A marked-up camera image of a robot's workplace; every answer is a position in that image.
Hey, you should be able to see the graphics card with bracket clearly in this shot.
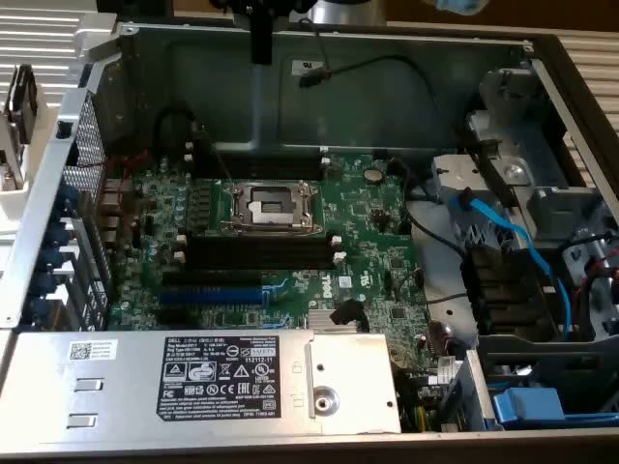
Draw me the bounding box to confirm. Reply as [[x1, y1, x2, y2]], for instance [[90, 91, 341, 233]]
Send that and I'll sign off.
[[0, 64, 39, 189]]

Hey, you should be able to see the thin red wire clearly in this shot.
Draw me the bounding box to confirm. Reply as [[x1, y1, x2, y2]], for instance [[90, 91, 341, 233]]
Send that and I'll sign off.
[[103, 149, 151, 171]]

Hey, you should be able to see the flat blue wire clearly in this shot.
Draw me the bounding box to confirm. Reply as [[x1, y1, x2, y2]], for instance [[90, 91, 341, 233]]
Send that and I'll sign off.
[[447, 190, 575, 334]]

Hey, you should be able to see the black RAM slot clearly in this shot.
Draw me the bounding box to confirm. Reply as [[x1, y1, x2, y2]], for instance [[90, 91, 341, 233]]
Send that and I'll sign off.
[[191, 142, 331, 157], [186, 243, 336, 254], [191, 153, 335, 165], [186, 259, 338, 271], [191, 161, 335, 173], [176, 233, 339, 246], [191, 169, 335, 181], [173, 250, 345, 265]]

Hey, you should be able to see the metal port block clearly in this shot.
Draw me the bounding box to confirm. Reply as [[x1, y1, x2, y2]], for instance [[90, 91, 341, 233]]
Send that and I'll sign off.
[[96, 177, 144, 238]]

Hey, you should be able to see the grey metal disk bay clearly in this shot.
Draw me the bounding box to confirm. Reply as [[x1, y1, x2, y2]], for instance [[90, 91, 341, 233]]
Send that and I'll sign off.
[[463, 67, 619, 339]]

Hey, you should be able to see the green motherboard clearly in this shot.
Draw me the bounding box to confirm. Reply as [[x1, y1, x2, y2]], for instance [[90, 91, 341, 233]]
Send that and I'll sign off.
[[103, 152, 434, 378]]

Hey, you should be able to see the long black expansion slot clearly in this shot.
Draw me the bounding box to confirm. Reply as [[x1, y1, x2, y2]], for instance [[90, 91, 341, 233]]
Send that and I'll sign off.
[[162, 269, 266, 287]]

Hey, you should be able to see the short black expansion slot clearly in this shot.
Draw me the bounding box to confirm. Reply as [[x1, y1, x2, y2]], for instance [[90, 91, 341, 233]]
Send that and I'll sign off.
[[155, 307, 193, 326]]

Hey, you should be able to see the black wire plug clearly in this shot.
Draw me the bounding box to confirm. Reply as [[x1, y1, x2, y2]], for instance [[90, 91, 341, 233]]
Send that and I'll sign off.
[[329, 298, 365, 326]]

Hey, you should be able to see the yellow and black wire bundle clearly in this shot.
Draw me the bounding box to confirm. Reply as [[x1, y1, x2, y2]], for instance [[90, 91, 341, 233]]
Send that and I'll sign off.
[[400, 371, 436, 434]]

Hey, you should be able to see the silver power supply unit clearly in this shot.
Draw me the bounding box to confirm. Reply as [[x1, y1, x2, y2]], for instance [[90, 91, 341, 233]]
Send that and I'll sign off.
[[0, 331, 402, 436]]

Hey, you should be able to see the blue plastic drive latch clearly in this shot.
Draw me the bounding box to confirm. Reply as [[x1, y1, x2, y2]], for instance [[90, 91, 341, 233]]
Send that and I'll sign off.
[[491, 386, 619, 431]]

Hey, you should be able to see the black ribbed plastic bracket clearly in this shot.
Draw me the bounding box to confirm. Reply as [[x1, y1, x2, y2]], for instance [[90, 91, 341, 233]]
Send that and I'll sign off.
[[458, 244, 562, 339]]

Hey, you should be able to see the blue card latch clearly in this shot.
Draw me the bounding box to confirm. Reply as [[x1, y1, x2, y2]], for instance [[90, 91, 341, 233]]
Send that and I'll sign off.
[[36, 248, 64, 272], [47, 219, 74, 247], [55, 186, 81, 218], [28, 273, 57, 296], [23, 297, 49, 323]]

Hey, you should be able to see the silver finned heatsink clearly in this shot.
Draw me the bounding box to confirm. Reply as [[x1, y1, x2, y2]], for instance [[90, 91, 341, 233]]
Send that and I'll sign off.
[[308, 310, 362, 334]]

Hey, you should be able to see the grey metal PC case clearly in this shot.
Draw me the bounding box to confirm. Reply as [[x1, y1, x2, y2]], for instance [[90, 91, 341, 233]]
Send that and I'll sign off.
[[0, 13, 619, 464]]

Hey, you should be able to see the thin socket locking lever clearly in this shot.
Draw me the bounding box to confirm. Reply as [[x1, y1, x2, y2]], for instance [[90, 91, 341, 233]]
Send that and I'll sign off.
[[200, 124, 234, 186]]

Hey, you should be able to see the metal CPU socket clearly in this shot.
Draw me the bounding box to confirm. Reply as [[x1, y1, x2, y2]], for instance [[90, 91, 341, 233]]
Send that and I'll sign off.
[[220, 179, 326, 238]]

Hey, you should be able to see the red and black wire bundle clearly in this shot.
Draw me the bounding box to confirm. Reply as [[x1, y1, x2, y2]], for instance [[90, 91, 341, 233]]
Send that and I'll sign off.
[[558, 231, 619, 334]]

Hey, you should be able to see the blue expansion slot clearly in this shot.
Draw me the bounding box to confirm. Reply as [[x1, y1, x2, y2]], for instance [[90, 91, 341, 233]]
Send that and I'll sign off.
[[158, 285, 266, 306]]

